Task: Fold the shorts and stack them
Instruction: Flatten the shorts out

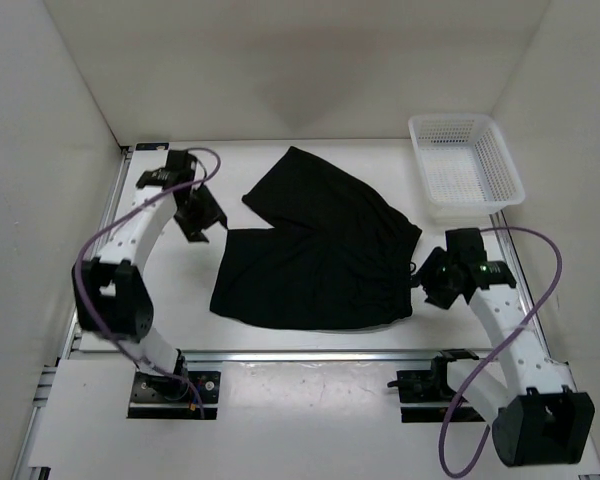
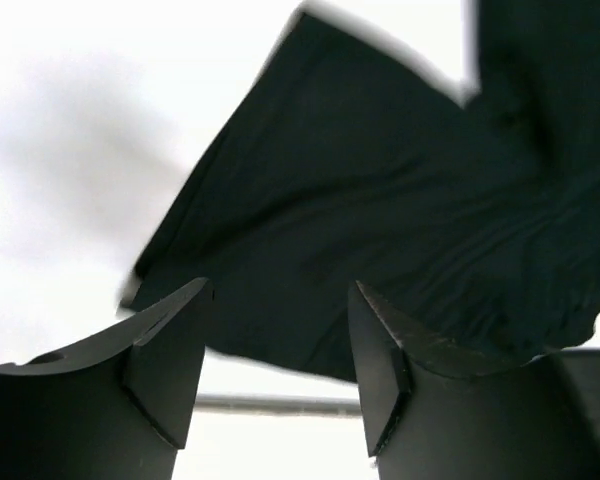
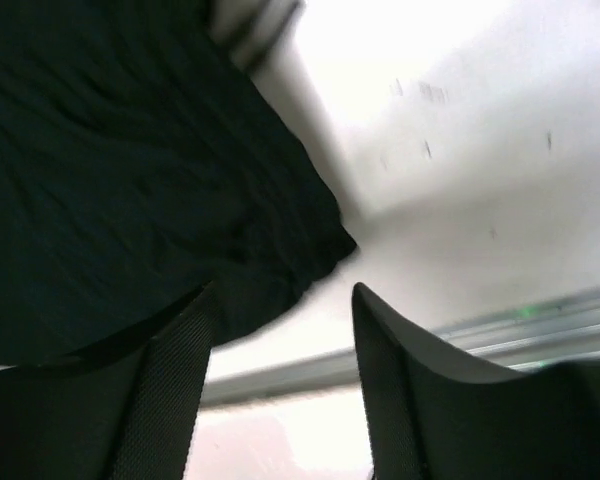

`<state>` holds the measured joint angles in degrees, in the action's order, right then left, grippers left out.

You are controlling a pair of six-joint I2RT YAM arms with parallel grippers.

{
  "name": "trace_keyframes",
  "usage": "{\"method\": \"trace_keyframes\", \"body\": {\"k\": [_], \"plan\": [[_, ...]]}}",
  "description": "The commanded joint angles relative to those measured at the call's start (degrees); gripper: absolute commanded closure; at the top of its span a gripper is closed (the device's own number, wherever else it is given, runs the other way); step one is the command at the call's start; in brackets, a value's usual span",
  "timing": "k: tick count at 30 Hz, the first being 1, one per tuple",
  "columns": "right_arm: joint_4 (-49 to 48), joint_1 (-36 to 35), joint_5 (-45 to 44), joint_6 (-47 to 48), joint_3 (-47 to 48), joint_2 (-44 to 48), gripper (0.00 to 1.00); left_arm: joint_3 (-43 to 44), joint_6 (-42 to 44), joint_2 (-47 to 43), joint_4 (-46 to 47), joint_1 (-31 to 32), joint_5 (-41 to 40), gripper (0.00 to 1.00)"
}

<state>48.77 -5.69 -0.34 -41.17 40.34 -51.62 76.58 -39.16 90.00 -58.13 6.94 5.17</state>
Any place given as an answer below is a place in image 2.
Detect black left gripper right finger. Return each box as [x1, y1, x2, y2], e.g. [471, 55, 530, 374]
[348, 283, 600, 480]

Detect black shorts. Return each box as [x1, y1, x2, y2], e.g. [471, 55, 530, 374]
[121, 1, 600, 381]

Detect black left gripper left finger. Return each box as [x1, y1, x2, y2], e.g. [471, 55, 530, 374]
[0, 278, 214, 480]

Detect aluminium table edge rail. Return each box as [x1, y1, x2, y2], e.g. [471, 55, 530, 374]
[196, 394, 361, 417]

